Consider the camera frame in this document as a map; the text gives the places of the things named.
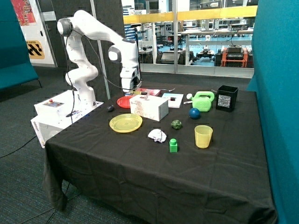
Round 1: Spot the green toy watering can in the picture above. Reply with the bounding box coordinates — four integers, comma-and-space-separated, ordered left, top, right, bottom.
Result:
186, 91, 215, 112

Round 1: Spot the red plastic plate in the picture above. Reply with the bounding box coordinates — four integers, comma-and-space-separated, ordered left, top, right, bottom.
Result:
117, 96, 133, 109

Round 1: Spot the green toy block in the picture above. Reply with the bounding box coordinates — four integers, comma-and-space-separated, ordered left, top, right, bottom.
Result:
169, 138, 178, 153

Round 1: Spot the white cardboard box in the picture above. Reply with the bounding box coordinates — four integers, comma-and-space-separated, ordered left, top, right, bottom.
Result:
129, 95, 169, 121

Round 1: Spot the yellow plastic cup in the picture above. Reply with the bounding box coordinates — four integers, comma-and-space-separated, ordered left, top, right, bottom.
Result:
194, 125, 213, 149

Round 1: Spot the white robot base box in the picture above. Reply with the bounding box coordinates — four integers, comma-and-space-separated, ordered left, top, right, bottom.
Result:
31, 90, 103, 148

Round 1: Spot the blue ball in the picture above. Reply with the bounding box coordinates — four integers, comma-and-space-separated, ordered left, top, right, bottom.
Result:
189, 108, 200, 119

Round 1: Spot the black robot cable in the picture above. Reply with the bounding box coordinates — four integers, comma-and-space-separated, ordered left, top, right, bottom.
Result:
64, 28, 127, 124

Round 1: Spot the black tablecloth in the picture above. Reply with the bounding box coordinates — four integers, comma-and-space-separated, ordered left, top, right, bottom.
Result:
43, 91, 278, 224

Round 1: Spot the yellow highlighter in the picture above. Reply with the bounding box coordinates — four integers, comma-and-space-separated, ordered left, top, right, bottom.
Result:
134, 91, 148, 95

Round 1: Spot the yellow black warning sign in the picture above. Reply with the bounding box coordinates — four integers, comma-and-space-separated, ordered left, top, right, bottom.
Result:
26, 40, 45, 60

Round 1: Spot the dark blue small object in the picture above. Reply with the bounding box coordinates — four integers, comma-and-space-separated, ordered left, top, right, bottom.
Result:
107, 105, 115, 112

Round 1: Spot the dark green toy vegetable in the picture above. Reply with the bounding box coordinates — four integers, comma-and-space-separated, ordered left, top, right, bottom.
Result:
171, 119, 182, 130

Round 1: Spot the yellow plastic plate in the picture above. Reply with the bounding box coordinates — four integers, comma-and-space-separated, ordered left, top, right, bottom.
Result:
109, 113, 143, 133

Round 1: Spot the red book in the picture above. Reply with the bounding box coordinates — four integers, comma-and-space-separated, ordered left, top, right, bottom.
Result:
125, 88, 161, 96

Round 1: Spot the crumpled white paper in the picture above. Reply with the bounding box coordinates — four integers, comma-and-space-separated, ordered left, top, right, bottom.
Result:
148, 129, 167, 143

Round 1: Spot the light blue book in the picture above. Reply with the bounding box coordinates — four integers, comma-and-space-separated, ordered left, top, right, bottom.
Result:
162, 93, 184, 108

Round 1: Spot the teal sofa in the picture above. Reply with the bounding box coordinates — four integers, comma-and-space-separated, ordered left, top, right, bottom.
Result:
0, 0, 39, 91

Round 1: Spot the teal partition wall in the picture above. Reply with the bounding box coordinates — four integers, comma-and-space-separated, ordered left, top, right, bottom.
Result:
248, 0, 299, 224

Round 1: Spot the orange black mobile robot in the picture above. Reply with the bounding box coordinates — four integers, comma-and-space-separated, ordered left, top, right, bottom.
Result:
214, 45, 254, 68

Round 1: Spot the red poster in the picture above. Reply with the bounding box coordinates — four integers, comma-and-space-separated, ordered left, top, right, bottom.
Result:
11, 0, 37, 27

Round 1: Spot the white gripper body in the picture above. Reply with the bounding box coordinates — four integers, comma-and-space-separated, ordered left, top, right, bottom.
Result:
120, 68, 142, 92

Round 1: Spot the black tripod stand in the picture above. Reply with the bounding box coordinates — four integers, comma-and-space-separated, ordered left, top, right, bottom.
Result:
130, 23, 143, 81

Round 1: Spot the black square bin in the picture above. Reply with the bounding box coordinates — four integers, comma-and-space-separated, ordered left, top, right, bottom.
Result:
216, 85, 238, 112

